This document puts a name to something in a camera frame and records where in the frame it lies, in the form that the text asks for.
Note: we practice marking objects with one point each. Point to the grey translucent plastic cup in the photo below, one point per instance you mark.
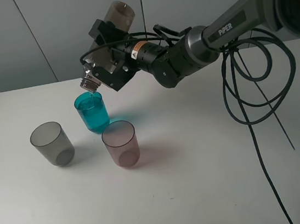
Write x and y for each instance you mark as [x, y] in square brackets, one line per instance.
[51, 141]

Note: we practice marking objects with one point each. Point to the teal translucent plastic cup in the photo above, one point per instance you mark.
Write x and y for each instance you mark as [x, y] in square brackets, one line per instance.
[92, 110]

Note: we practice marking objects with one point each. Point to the brown translucent plastic bottle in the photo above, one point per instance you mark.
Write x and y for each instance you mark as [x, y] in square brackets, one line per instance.
[99, 62]

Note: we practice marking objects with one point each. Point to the pink translucent plastic cup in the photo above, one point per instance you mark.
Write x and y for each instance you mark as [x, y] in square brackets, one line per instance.
[121, 142]

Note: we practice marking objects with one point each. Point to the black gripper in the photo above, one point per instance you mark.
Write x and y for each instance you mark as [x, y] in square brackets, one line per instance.
[127, 57]

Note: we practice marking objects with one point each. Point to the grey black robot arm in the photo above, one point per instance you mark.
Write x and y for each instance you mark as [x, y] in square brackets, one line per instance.
[170, 56]

